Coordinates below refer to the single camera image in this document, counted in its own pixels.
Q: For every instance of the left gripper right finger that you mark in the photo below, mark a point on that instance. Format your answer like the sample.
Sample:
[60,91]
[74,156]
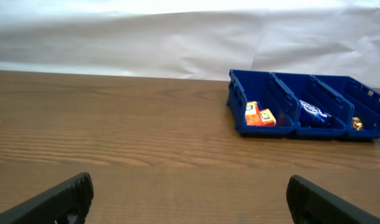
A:
[314,205]

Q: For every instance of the blue candy pack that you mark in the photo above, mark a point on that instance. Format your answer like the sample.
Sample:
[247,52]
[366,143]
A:
[313,113]

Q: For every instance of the orange candy box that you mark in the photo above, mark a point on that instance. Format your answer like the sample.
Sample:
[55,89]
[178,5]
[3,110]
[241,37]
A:
[252,116]
[267,118]

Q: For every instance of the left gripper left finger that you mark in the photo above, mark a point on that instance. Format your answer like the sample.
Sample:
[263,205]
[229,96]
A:
[62,202]

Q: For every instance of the gold wrapped candy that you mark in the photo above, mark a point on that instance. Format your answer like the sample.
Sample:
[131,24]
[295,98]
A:
[357,124]

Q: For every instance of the blue tray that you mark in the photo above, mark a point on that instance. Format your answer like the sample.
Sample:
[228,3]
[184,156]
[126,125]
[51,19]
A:
[261,87]

